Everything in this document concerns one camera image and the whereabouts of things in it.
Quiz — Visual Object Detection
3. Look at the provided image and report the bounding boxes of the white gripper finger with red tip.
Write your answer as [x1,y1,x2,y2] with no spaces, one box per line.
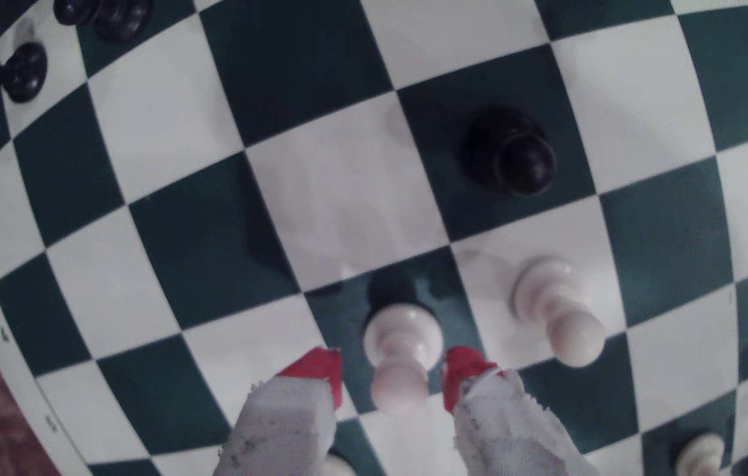
[214,347,343,476]
[443,345,603,476]

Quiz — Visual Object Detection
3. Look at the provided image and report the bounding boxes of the white pawn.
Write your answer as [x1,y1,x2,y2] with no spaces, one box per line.
[362,303,445,416]
[674,433,726,476]
[511,257,607,368]

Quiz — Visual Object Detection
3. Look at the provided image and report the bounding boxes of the green and white chess mat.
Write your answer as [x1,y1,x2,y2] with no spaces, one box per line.
[0,0,748,476]

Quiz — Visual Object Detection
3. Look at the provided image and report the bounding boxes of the black pawn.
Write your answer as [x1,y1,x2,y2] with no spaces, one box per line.
[463,106,558,198]
[53,0,153,44]
[0,41,49,104]

